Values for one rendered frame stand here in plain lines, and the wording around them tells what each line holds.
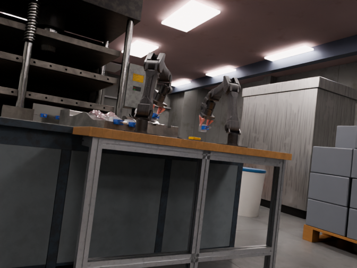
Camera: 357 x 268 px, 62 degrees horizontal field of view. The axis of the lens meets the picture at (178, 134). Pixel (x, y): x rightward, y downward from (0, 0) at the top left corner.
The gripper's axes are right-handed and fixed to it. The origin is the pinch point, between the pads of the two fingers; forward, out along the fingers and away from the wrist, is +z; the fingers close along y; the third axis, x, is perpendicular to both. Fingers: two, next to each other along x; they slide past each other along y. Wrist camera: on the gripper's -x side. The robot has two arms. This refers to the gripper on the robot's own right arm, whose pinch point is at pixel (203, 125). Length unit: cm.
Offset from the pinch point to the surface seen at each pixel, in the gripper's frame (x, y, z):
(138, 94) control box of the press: -75, 32, 11
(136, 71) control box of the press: -84, 37, -8
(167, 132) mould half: 19.3, 36.1, 0.7
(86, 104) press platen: -57, 78, 21
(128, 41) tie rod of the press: -81, 52, -33
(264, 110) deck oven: -185, -212, 34
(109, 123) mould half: 33, 77, -6
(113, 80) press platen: -70, 59, 0
